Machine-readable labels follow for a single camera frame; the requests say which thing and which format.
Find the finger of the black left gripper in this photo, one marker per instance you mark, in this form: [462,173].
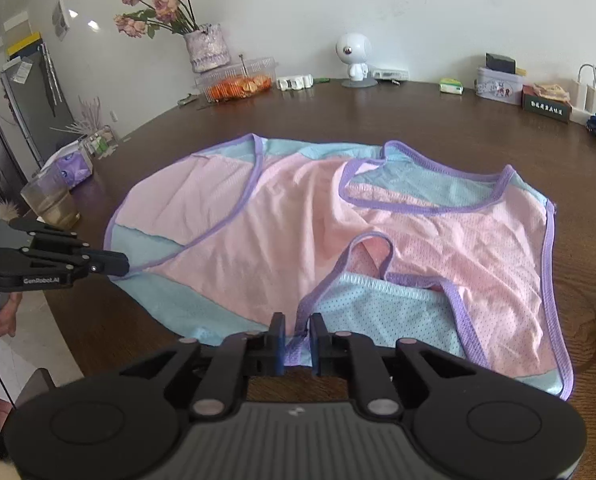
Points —
[48,238]
[92,260]

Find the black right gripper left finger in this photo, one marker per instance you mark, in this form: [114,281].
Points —
[266,350]

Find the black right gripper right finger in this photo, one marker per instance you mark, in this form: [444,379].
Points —
[329,352]

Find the pink blue purple mesh garment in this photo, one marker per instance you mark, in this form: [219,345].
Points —
[379,240]

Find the person's left hand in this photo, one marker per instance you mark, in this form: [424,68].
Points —
[8,314]

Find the clear glass cup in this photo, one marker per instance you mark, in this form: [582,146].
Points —
[49,198]

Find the purple tissue box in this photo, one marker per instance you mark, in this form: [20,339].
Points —
[73,162]

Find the grey refrigerator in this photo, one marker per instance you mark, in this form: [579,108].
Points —
[38,104]

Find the clear container with oranges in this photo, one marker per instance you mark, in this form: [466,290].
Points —
[238,81]

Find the lavender flower vase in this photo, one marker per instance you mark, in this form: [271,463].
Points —
[207,48]

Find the white small device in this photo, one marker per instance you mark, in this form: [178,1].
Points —
[295,82]

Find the pink artificial flowers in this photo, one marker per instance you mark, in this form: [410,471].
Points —
[149,16]

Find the clear plastic case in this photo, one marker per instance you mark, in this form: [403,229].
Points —
[389,75]

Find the green tissue pack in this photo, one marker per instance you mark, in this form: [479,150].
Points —
[451,86]

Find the white robot figurine speaker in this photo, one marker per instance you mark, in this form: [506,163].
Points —
[353,50]

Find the floral tin box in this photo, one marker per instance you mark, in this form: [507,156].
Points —
[499,86]

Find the red green gift box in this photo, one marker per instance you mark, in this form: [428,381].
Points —
[533,103]

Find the yellow snack packet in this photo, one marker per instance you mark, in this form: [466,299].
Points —
[552,92]

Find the white charger left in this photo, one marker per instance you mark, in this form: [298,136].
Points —
[578,94]

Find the white charger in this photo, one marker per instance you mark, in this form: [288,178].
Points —
[578,94]
[590,104]

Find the white charger right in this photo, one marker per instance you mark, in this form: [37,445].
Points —
[590,104]

